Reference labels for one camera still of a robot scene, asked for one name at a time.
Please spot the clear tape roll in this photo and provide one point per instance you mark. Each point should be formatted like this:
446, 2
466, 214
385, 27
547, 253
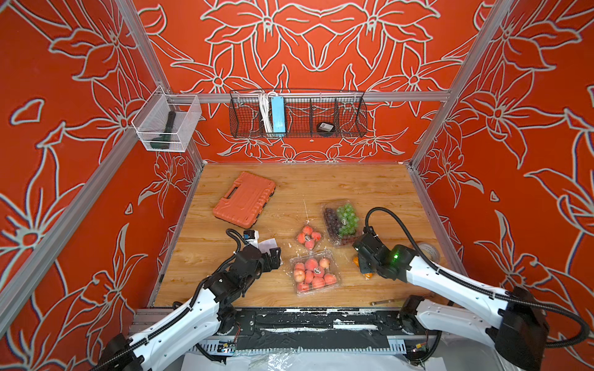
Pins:
430, 251

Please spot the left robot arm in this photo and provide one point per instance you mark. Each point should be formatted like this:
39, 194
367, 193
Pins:
210, 310

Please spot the grape clamshell box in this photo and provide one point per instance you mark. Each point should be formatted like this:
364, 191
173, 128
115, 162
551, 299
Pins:
342, 221

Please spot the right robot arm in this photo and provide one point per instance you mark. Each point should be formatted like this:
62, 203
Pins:
511, 322

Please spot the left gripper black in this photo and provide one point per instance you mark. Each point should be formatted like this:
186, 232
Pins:
274, 260

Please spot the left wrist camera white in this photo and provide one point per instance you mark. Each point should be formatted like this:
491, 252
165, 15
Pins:
251, 237

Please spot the clear acrylic wall bin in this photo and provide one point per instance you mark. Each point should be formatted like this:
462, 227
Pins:
151, 119

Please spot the small peach clamshell box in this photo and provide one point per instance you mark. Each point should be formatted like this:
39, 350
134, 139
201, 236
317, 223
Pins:
309, 237

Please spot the light blue box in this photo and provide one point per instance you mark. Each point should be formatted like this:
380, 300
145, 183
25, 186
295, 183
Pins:
278, 116

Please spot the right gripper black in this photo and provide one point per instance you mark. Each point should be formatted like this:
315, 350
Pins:
363, 267

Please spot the orange plastic tool case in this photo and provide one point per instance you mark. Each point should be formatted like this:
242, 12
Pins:
244, 202

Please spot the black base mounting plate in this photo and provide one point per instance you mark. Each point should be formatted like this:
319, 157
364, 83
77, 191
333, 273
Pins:
366, 330

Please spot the large peach clamshell box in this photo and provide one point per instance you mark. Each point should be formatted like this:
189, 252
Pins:
314, 273

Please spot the black wire wall basket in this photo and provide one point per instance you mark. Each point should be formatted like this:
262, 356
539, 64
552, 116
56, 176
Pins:
250, 113

